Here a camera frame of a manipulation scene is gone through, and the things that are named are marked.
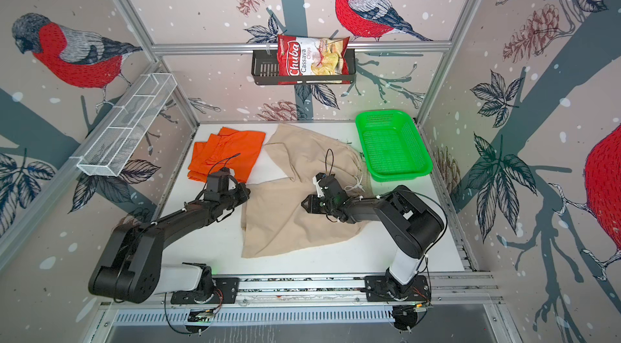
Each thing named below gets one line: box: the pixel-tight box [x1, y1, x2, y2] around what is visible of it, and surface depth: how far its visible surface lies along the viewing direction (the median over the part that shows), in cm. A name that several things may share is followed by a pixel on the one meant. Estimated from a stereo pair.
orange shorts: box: [187, 126, 267, 184], surface depth 109 cm
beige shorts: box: [240, 123, 372, 259], surface depth 92 cm
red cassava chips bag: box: [277, 34, 351, 85], surface depth 90 cm
